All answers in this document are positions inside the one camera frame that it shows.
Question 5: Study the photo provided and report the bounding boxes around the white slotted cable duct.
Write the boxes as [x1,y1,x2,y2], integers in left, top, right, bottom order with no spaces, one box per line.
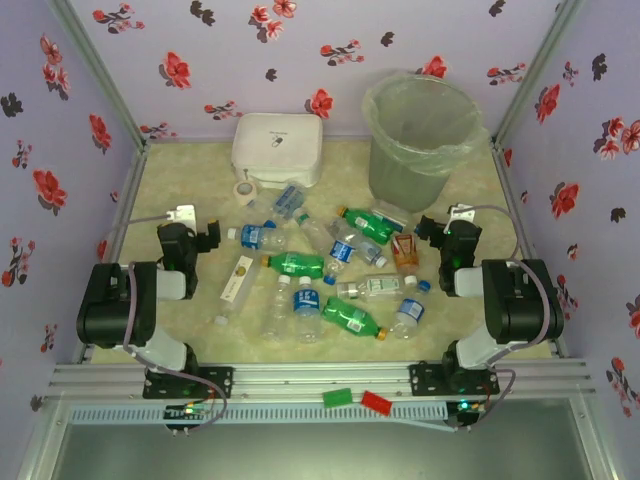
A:
[67,401,459,434]

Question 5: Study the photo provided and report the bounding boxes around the clear bottle blue cap front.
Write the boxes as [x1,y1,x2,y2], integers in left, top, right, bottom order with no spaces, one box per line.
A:
[292,274,322,345]

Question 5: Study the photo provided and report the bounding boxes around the green toy block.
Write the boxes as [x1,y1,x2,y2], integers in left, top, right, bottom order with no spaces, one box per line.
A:
[322,387,354,409]

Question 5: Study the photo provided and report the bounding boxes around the blue-label bottle blue cap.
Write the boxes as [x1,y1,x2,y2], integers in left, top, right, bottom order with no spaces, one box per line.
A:
[391,279,433,341]
[372,199,417,234]
[323,238,356,286]
[263,180,309,230]

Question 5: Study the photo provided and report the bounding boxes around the clear bottle green label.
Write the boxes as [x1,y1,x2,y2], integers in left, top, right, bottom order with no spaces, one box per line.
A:
[335,273,419,302]

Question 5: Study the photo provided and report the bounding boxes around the tall white bottle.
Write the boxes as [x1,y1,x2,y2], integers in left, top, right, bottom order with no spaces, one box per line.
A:
[213,254,256,327]

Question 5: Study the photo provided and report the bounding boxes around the aluminium side rail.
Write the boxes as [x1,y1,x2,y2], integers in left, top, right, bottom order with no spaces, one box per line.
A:
[72,142,151,364]
[489,142,571,359]

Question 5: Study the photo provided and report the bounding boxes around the red toy block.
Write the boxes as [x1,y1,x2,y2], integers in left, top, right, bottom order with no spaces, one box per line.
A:
[360,389,394,416]

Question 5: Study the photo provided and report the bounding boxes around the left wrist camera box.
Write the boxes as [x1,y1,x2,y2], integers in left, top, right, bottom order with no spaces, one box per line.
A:
[167,203,197,225]

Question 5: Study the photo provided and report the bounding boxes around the beige tape roll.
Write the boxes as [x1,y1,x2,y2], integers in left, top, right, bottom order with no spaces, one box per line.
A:
[233,179,259,208]

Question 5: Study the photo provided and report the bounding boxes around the aluminium frame post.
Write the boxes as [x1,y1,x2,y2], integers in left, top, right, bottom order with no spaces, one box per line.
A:
[492,0,586,149]
[47,0,149,149]

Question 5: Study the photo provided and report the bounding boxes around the aluminium mounting rail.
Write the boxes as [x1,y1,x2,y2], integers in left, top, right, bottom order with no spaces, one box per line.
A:
[47,360,599,401]

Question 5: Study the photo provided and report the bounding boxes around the left arm grey cable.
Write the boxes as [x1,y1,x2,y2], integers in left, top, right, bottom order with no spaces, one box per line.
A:
[102,212,229,434]

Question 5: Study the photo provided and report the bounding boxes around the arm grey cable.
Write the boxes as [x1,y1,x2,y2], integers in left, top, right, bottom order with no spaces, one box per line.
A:
[452,203,566,431]
[102,212,229,434]

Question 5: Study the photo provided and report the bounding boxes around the grey metal panel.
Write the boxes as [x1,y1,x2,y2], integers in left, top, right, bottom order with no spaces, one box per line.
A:
[19,397,619,480]

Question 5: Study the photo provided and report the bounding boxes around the orange juice bottle red label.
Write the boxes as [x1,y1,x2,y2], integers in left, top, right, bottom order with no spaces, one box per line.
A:
[389,232,421,287]

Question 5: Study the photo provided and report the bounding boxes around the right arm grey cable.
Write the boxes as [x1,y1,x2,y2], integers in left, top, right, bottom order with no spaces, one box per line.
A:
[452,203,566,431]

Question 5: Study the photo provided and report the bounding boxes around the clear plastic bin liner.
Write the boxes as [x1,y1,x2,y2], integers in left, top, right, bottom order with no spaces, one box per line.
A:
[360,68,494,177]

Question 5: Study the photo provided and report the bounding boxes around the green bottle yellow cap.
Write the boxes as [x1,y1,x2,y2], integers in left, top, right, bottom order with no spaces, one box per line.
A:
[259,251,326,292]

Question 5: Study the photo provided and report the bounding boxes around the white plastic box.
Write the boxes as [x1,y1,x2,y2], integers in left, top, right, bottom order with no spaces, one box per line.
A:
[230,112,324,190]

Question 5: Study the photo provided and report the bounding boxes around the small circuit board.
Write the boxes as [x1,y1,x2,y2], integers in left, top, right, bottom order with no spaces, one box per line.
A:
[448,398,489,432]
[163,402,214,436]

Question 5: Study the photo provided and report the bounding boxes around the green bottle orange cap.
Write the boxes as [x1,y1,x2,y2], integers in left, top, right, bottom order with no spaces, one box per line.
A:
[337,204,396,246]
[319,296,390,343]

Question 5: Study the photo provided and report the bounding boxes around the grey mesh waste bin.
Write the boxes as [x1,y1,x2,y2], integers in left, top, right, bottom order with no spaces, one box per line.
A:
[362,69,484,215]

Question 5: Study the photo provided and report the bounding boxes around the blue-label bottle white cap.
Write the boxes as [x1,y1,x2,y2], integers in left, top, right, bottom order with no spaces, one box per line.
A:
[227,223,290,252]

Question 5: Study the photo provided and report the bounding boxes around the clear bottle green neck band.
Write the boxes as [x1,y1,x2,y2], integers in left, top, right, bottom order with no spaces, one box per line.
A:
[292,207,332,253]

